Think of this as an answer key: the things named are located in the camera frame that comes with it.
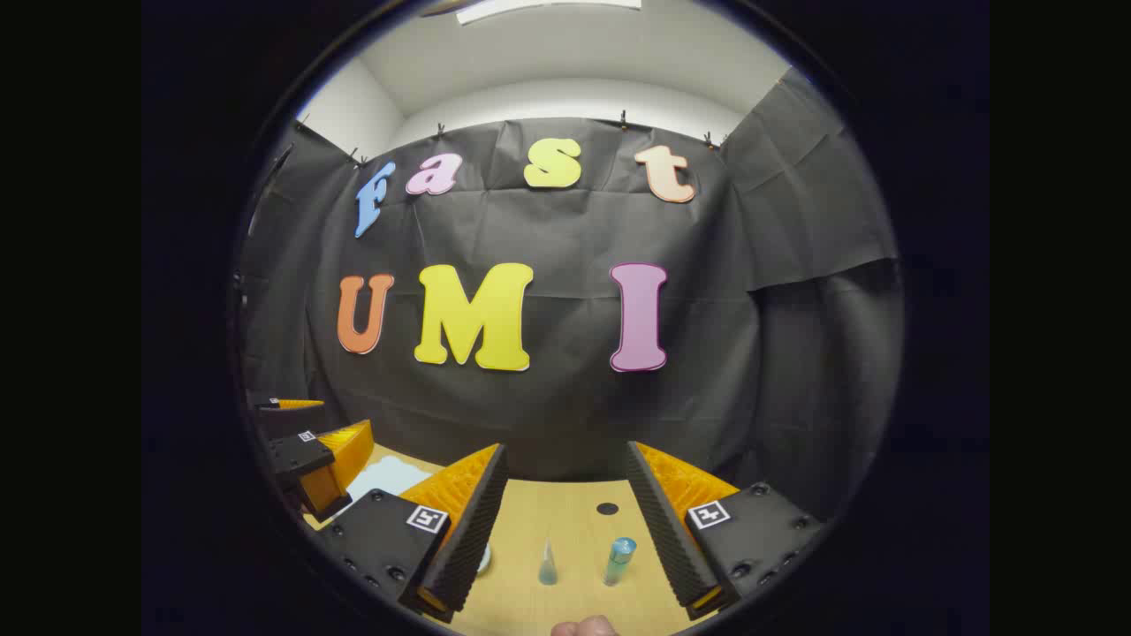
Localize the white suitcase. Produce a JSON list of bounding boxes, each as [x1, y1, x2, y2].
[[347, 455, 434, 506]]

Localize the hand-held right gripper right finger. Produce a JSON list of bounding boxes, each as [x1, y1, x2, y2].
[[625, 440, 826, 621]]

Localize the blue translucent bottle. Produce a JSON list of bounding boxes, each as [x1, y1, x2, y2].
[[603, 536, 638, 587]]

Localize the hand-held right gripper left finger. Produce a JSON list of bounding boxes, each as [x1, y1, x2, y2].
[[316, 442, 510, 625]]

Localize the white ceiling light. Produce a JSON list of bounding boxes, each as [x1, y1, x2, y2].
[[455, 0, 643, 26]]

